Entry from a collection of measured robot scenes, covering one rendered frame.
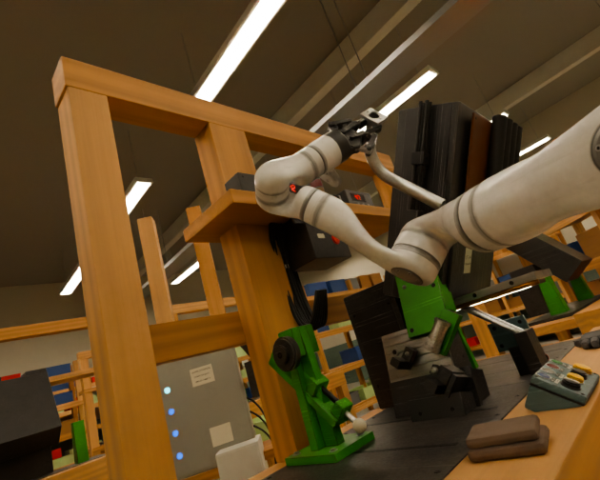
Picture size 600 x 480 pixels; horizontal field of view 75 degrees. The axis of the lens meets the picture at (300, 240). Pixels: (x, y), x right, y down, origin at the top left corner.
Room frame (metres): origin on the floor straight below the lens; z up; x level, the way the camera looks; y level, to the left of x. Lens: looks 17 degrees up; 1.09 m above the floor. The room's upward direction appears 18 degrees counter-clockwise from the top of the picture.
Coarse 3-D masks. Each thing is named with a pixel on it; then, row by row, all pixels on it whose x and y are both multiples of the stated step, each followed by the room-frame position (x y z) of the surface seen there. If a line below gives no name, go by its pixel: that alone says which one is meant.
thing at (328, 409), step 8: (272, 360) 0.95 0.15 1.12; (272, 368) 0.96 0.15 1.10; (288, 376) 0.93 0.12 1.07; (304, 376) 0.91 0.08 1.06; (312, 384) 0.89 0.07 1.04; (320, 384) 0.89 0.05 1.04; (312, 392) 0.89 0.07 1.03; (328, 392) 0.89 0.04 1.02; (312, 400) 0.89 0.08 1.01; (320, 400) 0.90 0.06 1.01; (336, 400) 0.88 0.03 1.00; (344, 400) 0.88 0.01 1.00; (320, 408) 0.88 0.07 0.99; (328, 408) 0.88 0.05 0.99; (336, 408) 0.86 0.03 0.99; (344, 408) 0.86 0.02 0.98; (328, 416) 0.87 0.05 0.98; (336, 416) 0.87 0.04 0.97; (344, 416) 0.88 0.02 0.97; (336, 424) 0.86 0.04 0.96
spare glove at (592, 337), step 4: (588, 332) 1.28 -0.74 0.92; (592, 332) 1.24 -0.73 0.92; (596, 332) 1.22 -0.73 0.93; (584, 336) 1.22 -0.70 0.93; (588, 336) 1.20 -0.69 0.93; (592, 336) 1.19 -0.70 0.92; (596, 336) 1.18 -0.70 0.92; (576, 340) 1.22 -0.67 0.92; (580, 340) 1.21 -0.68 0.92; (584, 340) 1.17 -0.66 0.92; (588, 340) 1.17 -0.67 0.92; (592, 340) 1.13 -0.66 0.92; (596, 340) 1.13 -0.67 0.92; (576, 344) 1.22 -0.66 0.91; (580, 344) 1.21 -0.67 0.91; (584, 344) 1.15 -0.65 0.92; (588, 344) 1.15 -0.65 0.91; (592, 344) 1.13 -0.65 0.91; (596, 344) 1.13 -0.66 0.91; (584, 348) 1.16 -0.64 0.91; (588, 348) 1.15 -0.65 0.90
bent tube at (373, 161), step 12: (372, 120) 0.81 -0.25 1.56; (384, 120) 0.81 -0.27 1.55; (372, 156) 0.90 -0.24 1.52; (372, 168) 0.92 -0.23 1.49; (384, 168) 0.92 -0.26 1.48; (384, 180) 0.93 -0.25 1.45; (396, 180) 0.91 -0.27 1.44; (408, 192) 0.91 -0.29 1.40; (420, 192) 0.89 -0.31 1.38; (432, 204) 0.88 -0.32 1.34; (444, 204) 0.89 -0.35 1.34
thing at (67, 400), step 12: (48, 372) 6.15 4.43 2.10; (60, 372) 6.27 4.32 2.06; (72, 384) 6.71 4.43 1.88; (60, 396) 6.25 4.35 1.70; (72, 396) 6.69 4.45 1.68; (60, 408) 6.16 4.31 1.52; (72, 408) 6.68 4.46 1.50; (72, 420) 6.36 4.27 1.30; (84, 420) 6.41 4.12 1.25; (72, 456) 6.31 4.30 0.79; (60, 468) 6.14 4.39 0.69
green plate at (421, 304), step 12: (408, 288) 1.02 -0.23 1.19; (420, 288) 1.00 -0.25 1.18; (432, 288) 0.97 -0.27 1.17; (444, 288) 1.01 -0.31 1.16; (408, 300) 1.02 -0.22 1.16; (420, 300) 1.00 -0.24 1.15; (432, 300) 0.97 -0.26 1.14; (444, 300) 0.96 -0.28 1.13; (408, 312) 1.02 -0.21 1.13; (420, 312) 1.00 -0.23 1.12; (432, 312) 0.97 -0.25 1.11; (408, 324) 1.02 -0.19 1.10; (420, 324) 1.00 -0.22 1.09; (432, 324) 0.97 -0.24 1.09
